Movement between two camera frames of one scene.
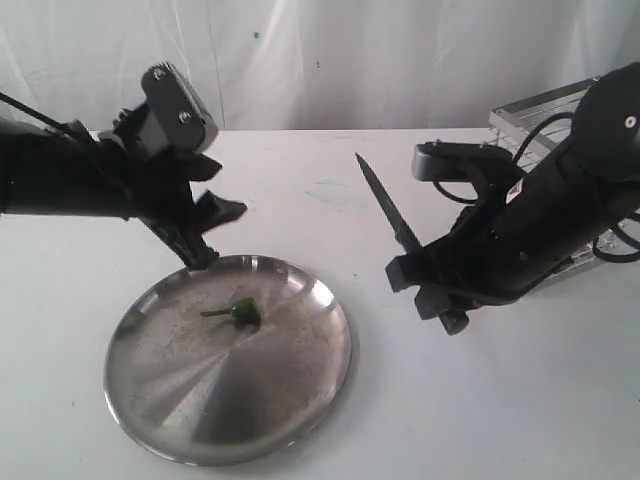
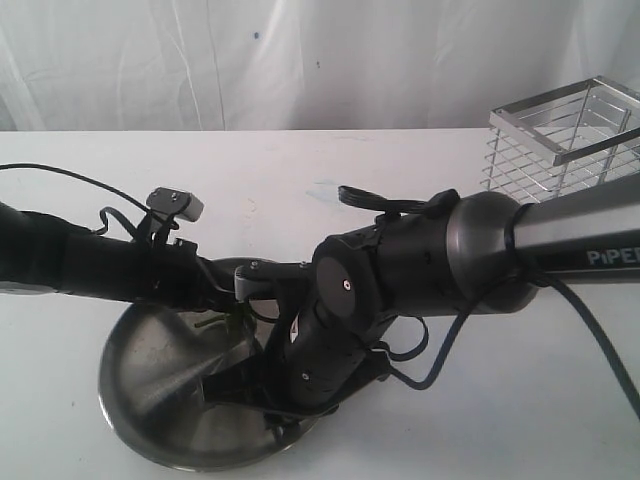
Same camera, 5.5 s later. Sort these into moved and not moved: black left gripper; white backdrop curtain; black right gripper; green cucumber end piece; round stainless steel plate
Moved: black left gripper; green cucumber end piece; black right gripper
Not moved: white backdrop curtain; round stainless steel plate
